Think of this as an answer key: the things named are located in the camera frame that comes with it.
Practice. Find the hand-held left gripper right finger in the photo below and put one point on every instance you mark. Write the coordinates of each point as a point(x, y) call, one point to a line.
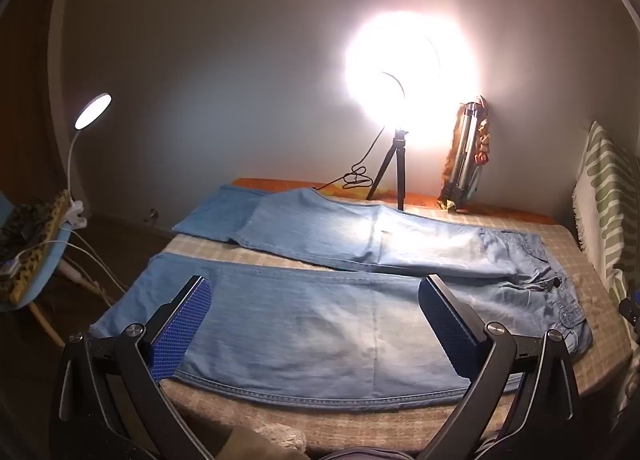
point(450, 335)

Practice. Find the white clip desk lamp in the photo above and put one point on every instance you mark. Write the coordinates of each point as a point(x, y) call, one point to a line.
point(95, 109)

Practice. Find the beige checkered blanket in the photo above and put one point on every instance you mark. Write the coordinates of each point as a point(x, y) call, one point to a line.
point(570, 250)

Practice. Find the beige fluffy clothing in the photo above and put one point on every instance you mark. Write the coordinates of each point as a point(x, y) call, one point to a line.
point(280, 435)

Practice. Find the yellow knitted cushion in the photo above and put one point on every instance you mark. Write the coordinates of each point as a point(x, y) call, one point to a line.
point(50, 225)

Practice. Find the blue denim pants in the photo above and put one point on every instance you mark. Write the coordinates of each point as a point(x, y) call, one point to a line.
point(300, 320)

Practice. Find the orange bed sheet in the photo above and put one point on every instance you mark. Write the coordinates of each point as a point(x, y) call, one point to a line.
point(425, 200)

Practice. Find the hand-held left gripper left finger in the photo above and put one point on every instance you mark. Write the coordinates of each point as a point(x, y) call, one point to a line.
point(182, 325)

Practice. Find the dark knitted cloth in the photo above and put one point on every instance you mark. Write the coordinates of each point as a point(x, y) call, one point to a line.
point(20, 230)

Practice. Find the black mini tripod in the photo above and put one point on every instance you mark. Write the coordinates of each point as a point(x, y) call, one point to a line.
point(399, 174)

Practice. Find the folded silver tripod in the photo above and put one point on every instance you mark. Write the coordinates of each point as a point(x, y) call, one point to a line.
point(467, 154)

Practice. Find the light blue chair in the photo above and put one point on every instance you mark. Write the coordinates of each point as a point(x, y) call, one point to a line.
point(35, 287)

